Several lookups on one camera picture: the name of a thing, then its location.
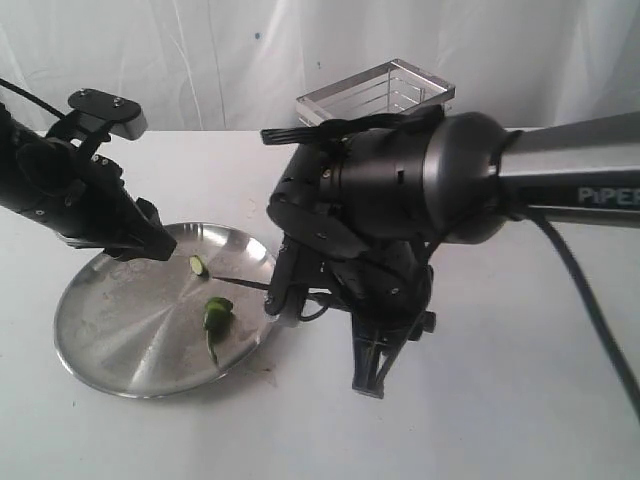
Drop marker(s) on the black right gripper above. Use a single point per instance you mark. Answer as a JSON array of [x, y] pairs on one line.
[[386, 290]]

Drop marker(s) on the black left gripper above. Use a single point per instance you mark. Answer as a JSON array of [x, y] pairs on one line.
[[86, 203]]

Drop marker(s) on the green chili pepper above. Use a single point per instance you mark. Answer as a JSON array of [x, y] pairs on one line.
[[218, 316]]

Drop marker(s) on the black handled knife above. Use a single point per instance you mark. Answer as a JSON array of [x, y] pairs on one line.
[[243, 282]]

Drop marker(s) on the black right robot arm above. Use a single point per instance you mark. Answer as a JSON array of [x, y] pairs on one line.
[[363, 205]]

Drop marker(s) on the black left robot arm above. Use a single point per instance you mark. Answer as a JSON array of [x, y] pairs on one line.
[[17, 194]]

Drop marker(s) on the green cucumber slice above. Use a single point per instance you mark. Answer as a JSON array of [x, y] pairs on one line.
[[198, 266]]

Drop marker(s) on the round steel plate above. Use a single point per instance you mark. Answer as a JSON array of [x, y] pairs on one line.
[[135, 329]]

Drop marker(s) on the white backdrop curtain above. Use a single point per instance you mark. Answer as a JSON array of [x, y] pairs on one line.
[[241, 65]]

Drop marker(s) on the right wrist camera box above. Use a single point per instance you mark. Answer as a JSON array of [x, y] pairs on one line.
[[284, 298]]

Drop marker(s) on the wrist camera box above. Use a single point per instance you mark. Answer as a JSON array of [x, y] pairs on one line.
[[284, 298], [95, 108]]

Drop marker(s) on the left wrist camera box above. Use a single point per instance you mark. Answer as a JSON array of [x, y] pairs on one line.
[[95, 108]]

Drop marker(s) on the chrome wire utensil holder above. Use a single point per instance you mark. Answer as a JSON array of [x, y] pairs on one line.
[[395, 86]]

